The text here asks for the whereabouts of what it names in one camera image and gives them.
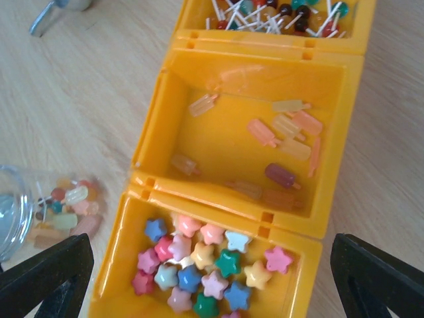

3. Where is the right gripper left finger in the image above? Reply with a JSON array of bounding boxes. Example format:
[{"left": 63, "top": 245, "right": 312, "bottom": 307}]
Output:
[{"left": 1, "top": 233, "right": 94, "bottom": 317}]

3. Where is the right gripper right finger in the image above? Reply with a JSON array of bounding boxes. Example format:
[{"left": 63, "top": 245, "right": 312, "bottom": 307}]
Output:
[{"left": 330, "top": 233, "right": 423, "bottom": 317}]

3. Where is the clear glass jar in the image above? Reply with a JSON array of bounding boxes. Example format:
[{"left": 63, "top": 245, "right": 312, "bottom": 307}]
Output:
[{"left": 1, "top": 164, "right": 107, "bottom": 262}]

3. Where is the yellow bin with star candies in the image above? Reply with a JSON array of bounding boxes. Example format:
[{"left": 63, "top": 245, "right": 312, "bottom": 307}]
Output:
[{"left": 89, "top": 187, "right": 322, "bottom": 317}]

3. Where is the yellow bin with popsicle candies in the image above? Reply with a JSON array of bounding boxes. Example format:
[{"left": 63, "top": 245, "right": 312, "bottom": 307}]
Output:
[{"left": 132, "top": 48, "right": 364, "bottom": 239}]

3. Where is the metal candy scoop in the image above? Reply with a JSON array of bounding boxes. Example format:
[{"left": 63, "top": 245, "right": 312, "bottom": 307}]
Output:
[{"left": 29, "top": 0, "right": 93, "bottom": 37}]

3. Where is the yellow bin with lollipops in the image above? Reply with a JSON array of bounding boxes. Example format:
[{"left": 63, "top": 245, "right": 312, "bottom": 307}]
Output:
[{"left": 174, "top": 1, "right": 376, "bottom": 55}]

